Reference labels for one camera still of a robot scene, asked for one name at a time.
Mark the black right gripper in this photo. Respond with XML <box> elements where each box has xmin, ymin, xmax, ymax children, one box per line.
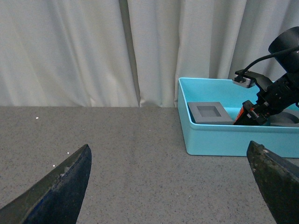
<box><xmin>249</xmin><ymin>72</ymin><xmax>299</xmax><ymax>125</ymax></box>

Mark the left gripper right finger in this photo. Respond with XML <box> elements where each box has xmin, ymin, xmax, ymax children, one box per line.
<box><xmin>247</xmin><ymin>141</ymin><xmax>299</xmax><ymax>224</ymax></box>

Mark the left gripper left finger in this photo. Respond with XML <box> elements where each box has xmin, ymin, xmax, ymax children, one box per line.
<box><xmin>0</xmin><ymin>145</ymin><xmax>92</xmax><ymax>224</ymax></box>

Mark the gray cube round recess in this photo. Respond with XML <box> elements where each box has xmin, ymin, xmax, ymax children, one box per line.
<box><xmin>269</xmin><ymin>112</ymin><xmax>299</xmax><ymax>127</ymax></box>

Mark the orange cylinder part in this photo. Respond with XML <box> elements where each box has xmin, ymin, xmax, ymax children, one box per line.
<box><xmin>234</xmin><ymin>100</ymin><xmax>253</xmax><ymax>126</ymax></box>

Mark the gray cube square recess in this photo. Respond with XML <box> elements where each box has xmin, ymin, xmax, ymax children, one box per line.
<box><xmin>187</xmin><ymin>102</ymin><xmax>233</xmax><ymax>125</ymax></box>

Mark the blue plastic box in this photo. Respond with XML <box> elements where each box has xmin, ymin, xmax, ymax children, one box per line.
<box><xmin>178</xmin><ymin>77</ymin><xmax>299</xmax><ymax>158</ymax></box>

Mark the white curtain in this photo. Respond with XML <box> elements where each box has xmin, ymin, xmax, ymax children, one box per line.
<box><xmin>0</xmin><ymin>0</ymin><xmax>299</xmax><ymax>107</ymax></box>

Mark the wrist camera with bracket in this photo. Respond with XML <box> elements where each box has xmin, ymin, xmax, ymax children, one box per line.
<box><xmin>233</xmin><ymin>70</ymin><xmax>273</xmax><ymax>91</ymax></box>

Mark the black camera cable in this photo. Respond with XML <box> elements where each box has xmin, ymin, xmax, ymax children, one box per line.
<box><xmin>240</xmin><ymin>45</ymin><xmax>299</xmax><ymax>76</ymax></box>

